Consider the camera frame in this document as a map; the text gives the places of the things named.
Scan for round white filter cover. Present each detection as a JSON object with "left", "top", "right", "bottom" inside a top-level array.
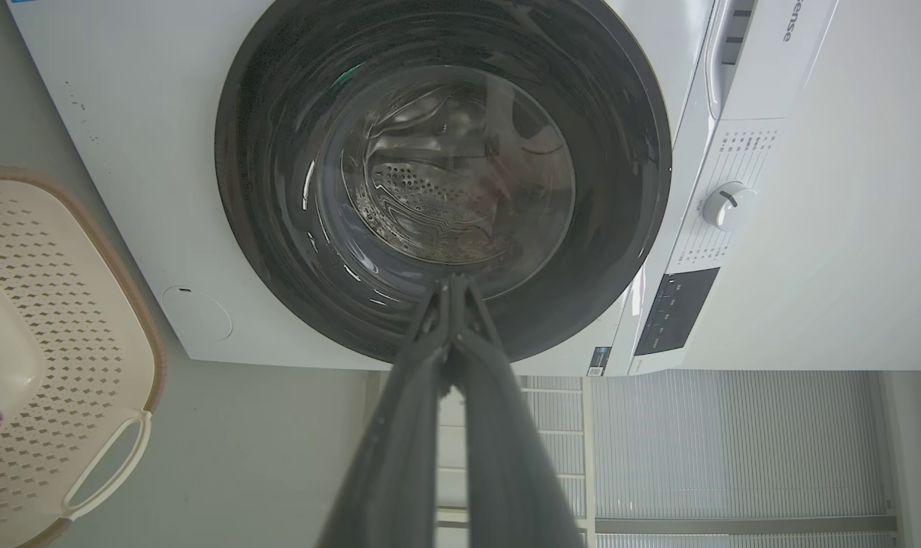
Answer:
[{"left": 161, "top": 286, "right": 234, "bottom": 343}]

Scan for black round glass washer door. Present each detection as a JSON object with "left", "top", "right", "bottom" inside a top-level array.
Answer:
[{"left": 215, "top": 0, "right": 673, "bottom": 364}]

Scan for white washer control dial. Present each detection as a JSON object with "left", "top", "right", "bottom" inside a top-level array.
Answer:
[{"left": 703, "top": 181, "right": 758, "bottom": 231}]

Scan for white detergent drawer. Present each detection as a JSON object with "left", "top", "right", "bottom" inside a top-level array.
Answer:
[{"left": 706, "top": 0, "right": 840, "bottom": 121}]

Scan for cream perforated laundry basket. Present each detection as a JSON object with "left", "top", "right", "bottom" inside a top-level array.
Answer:
[{"left": 0, "top": 166, "right": 166, "bottom": 548}]

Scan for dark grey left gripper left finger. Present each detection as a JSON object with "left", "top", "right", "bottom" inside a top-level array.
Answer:
[{"left": 316, "top": 274, "right": 455, "bottom": 548}]

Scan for white window blinds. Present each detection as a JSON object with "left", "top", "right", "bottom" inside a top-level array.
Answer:
[{"left": 594, "top": 371, "right": 899, "bottom": 548}]

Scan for stainless steel washer drum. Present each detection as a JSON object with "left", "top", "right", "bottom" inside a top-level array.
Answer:
[{"left": 365, "top": 84, "right": 575, "bottom": 263}]

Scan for black washer display panel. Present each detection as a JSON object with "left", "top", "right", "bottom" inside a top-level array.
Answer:
[{"left": 634, "top": 266, "right": 721, "bottom": 357}]

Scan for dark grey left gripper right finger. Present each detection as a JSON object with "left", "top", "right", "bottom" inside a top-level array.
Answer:
[{"left": 451, "top": 274, "right": 583, "bottom": 548}]

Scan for white front-load washing machine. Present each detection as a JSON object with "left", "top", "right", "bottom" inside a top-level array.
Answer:
[{"left": 8, "top": 0, "right": 921, "bottom": 378}]

